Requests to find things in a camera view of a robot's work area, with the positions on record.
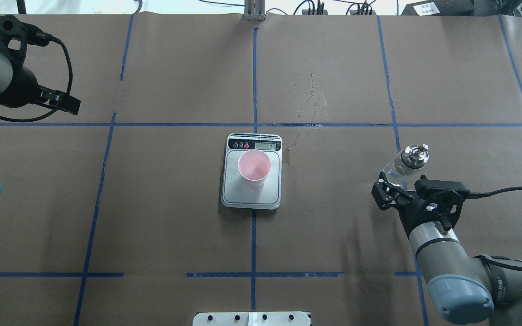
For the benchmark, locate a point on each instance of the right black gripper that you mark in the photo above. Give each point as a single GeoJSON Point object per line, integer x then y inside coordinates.
{"type": "Point", "coordinates": [409, 216]}

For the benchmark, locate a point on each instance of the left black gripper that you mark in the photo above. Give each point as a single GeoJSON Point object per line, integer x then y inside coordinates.
{"type": "Point", "coordinates": [24, 87]}

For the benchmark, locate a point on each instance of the pink plastic cup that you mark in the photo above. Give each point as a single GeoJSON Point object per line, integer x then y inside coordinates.
{"type": "Point", "coordinates": [254, 167]}

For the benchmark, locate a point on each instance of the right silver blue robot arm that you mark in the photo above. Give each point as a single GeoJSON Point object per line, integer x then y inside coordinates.
{"type": "Point", "coordinates": [464, 289]}

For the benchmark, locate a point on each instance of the grey digital kitchen scale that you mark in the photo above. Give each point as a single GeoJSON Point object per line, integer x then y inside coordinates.
{"type": "Point", "coordinates": [235, 193]}

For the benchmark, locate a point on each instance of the black box with white label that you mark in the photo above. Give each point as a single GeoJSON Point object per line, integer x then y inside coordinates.
{"type": "Point", "coordinates": [439, 8]}

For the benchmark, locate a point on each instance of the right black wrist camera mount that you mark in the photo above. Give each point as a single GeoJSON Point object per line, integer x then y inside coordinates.
{"type": "Point", "coordinates": [442, 201]}

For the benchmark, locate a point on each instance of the aluminium frame post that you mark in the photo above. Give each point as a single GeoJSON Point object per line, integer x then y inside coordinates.
{"type": "Point", "coordinates": [254, 10]}

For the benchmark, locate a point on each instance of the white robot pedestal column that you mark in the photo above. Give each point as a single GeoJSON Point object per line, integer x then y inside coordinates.
{"type": "Point", "coordinates": [283, 318]}

